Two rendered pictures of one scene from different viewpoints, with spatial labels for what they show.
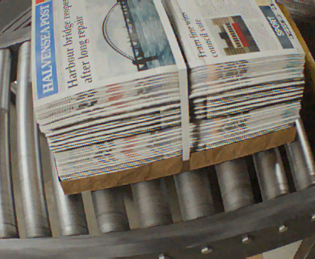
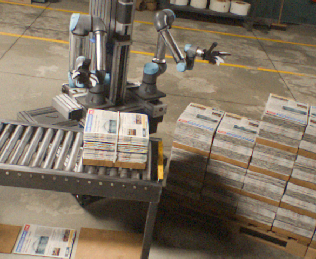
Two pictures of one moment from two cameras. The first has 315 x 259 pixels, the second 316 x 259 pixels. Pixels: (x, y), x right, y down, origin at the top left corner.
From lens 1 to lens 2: 1.82 m
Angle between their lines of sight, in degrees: 25
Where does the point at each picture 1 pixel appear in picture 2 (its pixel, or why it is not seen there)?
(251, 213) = (126, 179)
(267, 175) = (134, 174)
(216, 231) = (115, 179)
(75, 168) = (87, 155)
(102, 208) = (90, 169)
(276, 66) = (139, 141)
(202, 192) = (115, 171)
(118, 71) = (104, 132)
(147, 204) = (101, 170)
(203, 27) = (125, 129)
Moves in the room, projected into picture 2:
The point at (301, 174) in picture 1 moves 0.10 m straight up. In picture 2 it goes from (144, 177) to (146, 163)
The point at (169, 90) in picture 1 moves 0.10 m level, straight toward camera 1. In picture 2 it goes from (113, 140) to (109, 149)
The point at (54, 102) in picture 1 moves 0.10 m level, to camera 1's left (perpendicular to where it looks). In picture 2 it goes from (88, 133) to (71, 130)
